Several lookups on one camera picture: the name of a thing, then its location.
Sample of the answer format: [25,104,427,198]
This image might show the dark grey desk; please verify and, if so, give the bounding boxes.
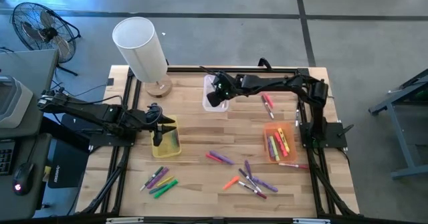
[0,132,54,220]

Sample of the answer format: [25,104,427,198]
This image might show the orange translucent plastic bin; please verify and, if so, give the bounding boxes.
[263,122,298,164]

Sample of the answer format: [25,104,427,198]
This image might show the grey white desktop device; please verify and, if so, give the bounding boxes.
[0,76,34,129]

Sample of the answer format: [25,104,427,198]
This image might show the orange highlighter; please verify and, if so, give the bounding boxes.
[223,176,241,192]

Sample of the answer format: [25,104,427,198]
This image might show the black computer case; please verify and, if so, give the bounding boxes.
[47,138,90,189]

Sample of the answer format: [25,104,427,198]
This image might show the black floor cable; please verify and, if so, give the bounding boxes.
[49,80,110,100]

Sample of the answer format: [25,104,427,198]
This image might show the white plastic strip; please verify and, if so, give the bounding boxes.
[105,217,145,224]
[292,218,332,224]

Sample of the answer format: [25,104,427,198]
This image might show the pinkish red marker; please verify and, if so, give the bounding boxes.
[263,92,275,109]

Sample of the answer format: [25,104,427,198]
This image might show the dark blue Expo marker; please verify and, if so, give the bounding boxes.
[238,168,263,193]

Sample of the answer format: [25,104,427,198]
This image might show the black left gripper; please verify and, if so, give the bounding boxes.
[143,102,177,148]

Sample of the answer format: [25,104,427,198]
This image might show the small pink highlighter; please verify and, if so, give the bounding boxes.
[205,152,224,164]

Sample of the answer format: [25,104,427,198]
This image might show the small markers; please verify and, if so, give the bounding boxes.
[261,95,276,120]

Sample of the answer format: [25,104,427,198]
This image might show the purple Sharpie highlighter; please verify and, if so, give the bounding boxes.
[209,150,235,166]

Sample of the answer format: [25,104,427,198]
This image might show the thin green cap pen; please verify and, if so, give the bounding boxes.
[139,165,165,192]

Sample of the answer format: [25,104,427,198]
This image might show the black computer mouse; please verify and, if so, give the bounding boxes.
[12,162,35,196]

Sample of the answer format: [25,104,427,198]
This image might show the white shade table lamp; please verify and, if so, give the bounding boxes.
[112,16,173,98]

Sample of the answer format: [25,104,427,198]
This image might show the thin yellow highlighter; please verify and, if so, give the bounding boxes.
[156,176,175,187]

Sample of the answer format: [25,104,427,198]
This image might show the clear plastic bin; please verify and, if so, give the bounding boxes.
[202,74,231,112]

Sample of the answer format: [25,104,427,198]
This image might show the black keyboard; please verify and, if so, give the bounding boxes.
[0,140,16,177]

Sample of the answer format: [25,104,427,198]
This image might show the yellow translucent plastic bin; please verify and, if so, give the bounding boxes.
[150,114,183,159]

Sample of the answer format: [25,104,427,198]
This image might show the black floor fan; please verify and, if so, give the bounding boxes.
[11,2,82,77]

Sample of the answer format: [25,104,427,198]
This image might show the blue grey metal stand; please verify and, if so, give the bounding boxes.
[368,68,428,181]

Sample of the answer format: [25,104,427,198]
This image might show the black cable bundle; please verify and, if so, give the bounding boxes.
[304,148,358,217]
[79,146,132,215]

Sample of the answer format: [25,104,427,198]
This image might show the grey desk panel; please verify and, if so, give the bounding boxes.
[0,49,60,140]

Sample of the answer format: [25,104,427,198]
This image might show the teal pen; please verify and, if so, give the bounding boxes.
[149,183,168,195]

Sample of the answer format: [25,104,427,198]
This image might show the light green highlighter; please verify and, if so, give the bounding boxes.
[269,135,281,162]

